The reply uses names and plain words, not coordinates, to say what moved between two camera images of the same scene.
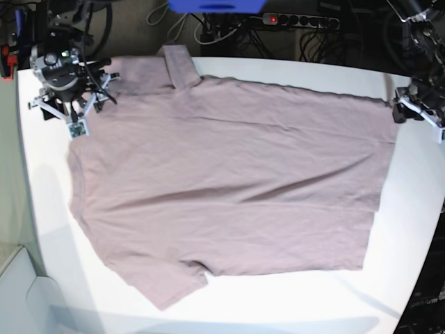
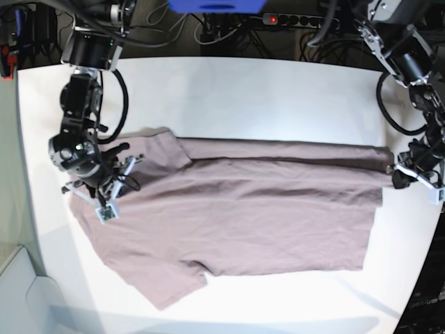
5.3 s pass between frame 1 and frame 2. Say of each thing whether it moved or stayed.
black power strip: stayed
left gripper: moved
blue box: stayed
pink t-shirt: moved
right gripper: moved
